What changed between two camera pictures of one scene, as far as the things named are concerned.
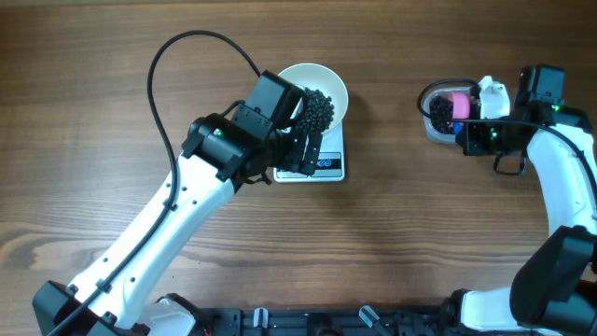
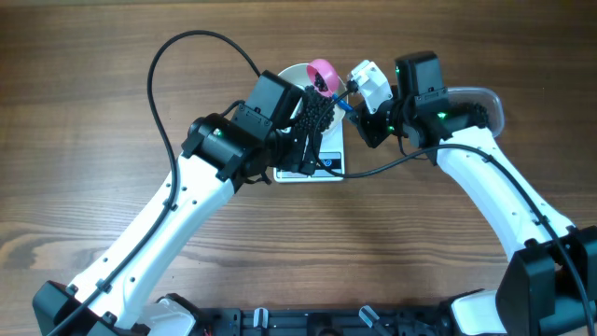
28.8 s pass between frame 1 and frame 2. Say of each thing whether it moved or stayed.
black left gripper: stayed
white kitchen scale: stayed
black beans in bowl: stayed
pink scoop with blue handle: moved
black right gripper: moved
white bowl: stayed
